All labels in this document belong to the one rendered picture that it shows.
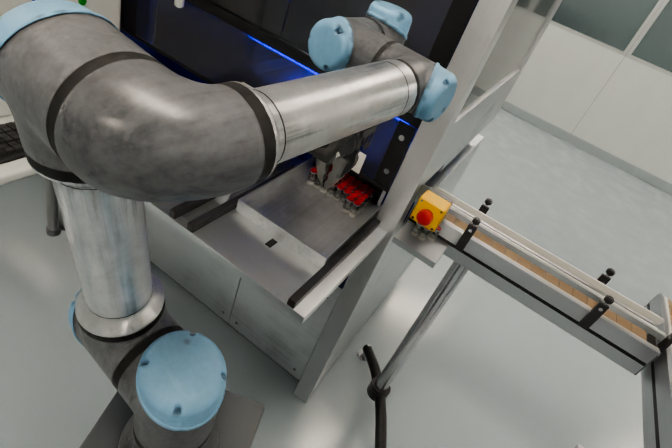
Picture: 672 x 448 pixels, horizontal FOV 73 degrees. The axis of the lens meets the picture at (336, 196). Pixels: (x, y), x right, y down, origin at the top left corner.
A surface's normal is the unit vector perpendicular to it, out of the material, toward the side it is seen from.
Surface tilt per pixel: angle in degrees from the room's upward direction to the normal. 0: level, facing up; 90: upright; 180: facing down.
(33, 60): 54
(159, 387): 7
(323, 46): 90
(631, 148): 90
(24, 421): 0
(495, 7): 90
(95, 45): 13
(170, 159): 72
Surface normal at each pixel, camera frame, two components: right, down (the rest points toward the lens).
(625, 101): -0.51, 0.37
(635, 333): 0.30, -0.77
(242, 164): 0.65, 0.48
